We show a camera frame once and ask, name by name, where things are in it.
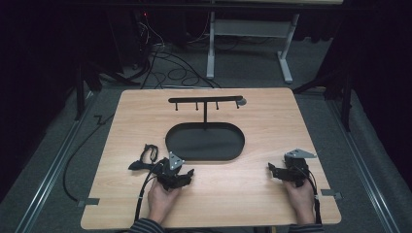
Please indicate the black hook rack with tray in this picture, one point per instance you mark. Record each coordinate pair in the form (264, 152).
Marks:
(204, 140)

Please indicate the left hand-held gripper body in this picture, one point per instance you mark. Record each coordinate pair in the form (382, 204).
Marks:
(166, 173)

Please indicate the grey tape piece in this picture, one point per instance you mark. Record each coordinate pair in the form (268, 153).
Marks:
(88, 202)
(331, 193)

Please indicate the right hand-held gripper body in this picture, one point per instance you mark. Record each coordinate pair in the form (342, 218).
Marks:
(295, 170)

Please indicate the metal floor rail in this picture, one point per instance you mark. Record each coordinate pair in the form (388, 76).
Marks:
(362, 161)
(51, 171)

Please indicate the grey metal desk frame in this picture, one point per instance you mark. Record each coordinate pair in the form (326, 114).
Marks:
(212, 48)

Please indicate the small grey round object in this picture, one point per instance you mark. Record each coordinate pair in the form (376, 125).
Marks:
(242, 102)

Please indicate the person's left hand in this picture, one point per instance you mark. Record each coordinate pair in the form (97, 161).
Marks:
(160, 200)

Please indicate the dark metal stand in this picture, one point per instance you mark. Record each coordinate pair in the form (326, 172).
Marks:
(346, 97)
(80, 90)

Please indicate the person's right hand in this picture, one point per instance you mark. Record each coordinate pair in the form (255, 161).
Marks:
(301, 200)

